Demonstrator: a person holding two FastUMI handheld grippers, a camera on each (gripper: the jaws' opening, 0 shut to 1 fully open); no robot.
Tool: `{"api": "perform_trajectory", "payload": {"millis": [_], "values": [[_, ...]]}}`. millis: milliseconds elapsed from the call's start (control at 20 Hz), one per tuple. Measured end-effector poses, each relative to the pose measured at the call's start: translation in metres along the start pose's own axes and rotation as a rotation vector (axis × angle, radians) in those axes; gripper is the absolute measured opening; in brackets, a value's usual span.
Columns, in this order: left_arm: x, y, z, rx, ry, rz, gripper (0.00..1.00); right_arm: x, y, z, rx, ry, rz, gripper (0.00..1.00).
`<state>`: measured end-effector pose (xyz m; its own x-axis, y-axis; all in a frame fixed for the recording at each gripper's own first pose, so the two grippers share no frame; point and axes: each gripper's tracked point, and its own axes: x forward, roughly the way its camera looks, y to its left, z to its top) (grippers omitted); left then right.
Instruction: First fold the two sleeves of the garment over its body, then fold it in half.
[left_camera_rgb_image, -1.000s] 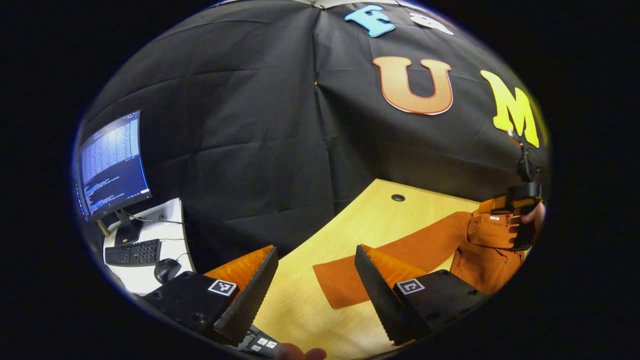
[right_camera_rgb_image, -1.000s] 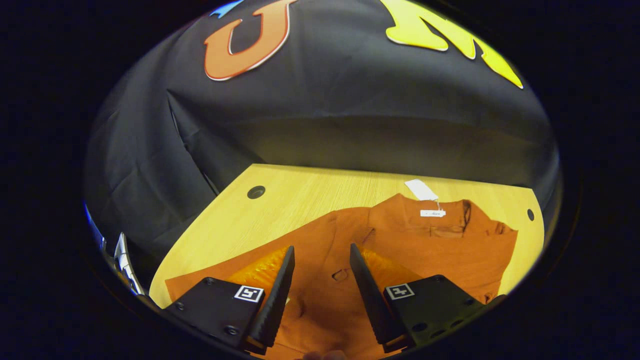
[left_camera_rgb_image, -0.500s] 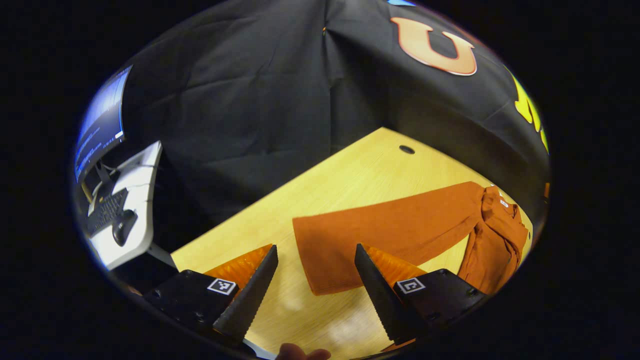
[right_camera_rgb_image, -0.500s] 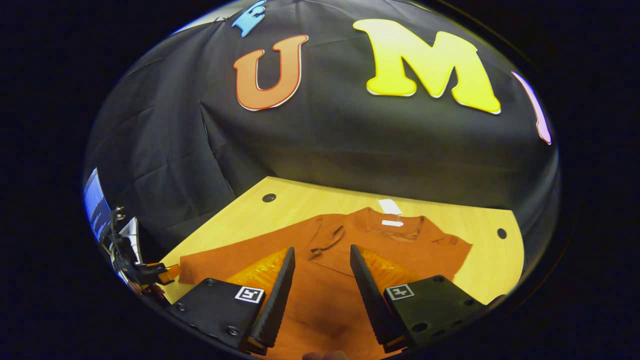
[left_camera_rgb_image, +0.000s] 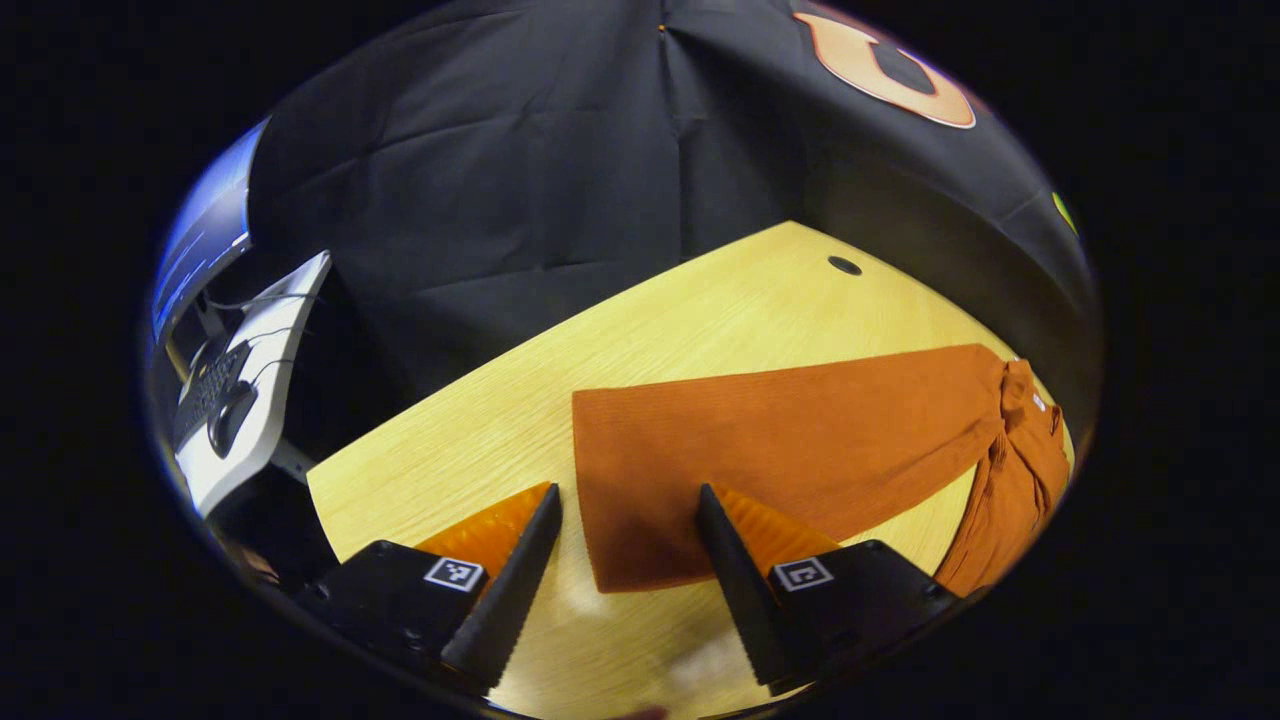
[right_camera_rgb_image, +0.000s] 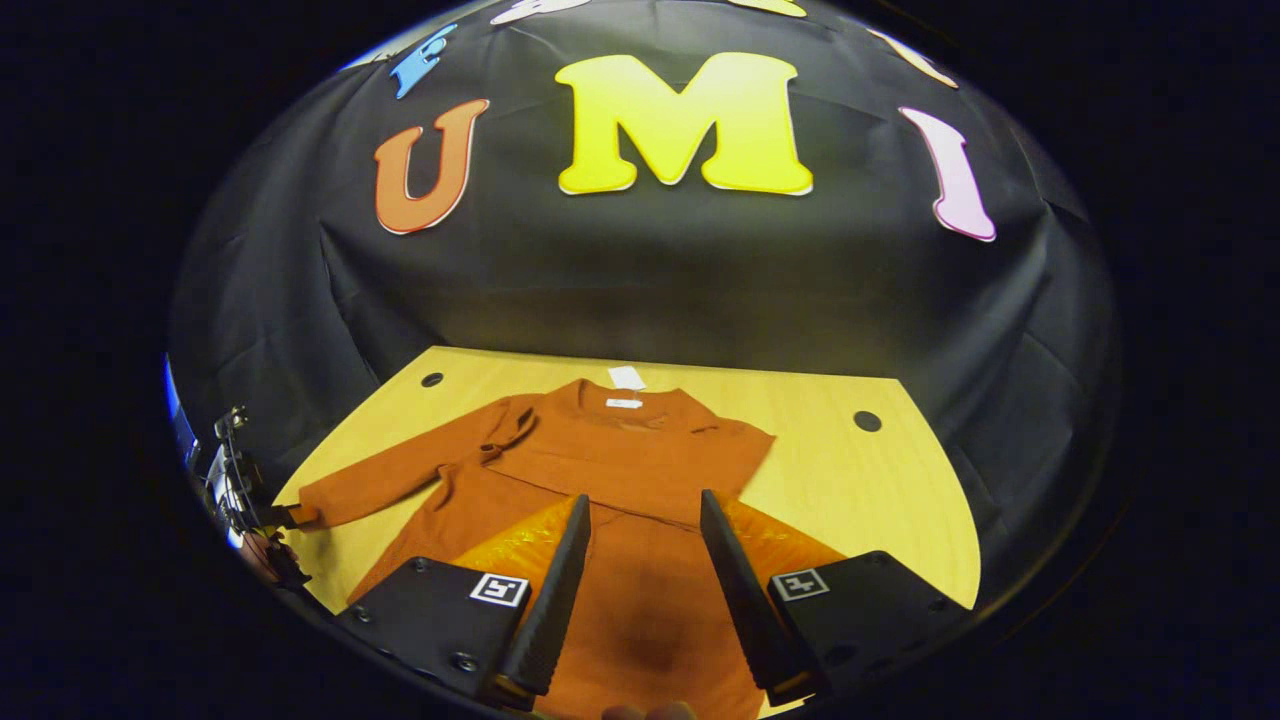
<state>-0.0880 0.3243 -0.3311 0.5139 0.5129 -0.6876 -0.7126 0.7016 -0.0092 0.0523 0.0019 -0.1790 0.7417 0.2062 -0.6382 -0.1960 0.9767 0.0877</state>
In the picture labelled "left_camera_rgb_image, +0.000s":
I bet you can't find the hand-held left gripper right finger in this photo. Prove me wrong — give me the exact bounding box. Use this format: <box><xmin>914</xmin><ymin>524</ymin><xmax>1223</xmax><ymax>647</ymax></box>
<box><xmin>695</xmin><ymin>483</ymin><xmax>961</xmax><ymax>698</ymax></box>

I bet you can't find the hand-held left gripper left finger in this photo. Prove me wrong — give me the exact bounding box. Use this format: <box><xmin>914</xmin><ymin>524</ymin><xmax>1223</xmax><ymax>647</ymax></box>
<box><xmin>295</xmin><ymin>482</ymin><xmax>564</xmax><ymax>693</ymax></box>

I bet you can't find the orange shirt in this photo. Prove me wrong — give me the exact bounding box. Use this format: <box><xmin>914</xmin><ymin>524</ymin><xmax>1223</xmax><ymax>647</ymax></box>
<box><xmin>572</xmin><ymin>343</ymin><xmax>1073</xmax><ymax>599</ymax></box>

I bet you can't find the black computer mouse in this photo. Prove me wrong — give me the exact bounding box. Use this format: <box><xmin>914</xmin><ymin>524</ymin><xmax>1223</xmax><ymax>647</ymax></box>
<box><xmin>207</xmin><ymin>380</ymin><xmax>259</xmax><ymax>459</ymax></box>

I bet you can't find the white side desk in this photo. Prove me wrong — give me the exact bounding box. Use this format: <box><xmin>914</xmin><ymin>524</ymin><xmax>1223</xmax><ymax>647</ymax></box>
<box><xmin>173</xmin><ymin>250</ymin><xmax>334</xmax><ymax>518</ymax></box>

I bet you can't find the black keyboard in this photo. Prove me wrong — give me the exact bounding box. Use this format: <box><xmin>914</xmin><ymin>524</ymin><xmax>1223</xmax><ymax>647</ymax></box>
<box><xmin>173</xmin><ymin>340</ymin><xmax>253</xmax><ymax>449</ymax></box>

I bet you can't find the black backdrop cloth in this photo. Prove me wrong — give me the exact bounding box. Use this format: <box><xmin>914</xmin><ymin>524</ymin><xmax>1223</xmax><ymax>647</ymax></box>
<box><xmin>240</xmin><ymin>0</ymin><xmax>1101</xmax><ymax>441</ymax></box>

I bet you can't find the computer monitor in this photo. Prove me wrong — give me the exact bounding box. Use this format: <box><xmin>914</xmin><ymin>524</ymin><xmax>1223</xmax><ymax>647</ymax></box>
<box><xmin>150</xmin><ymin>118</ymin><xmax>269</xmax><ymax>346</ymax></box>

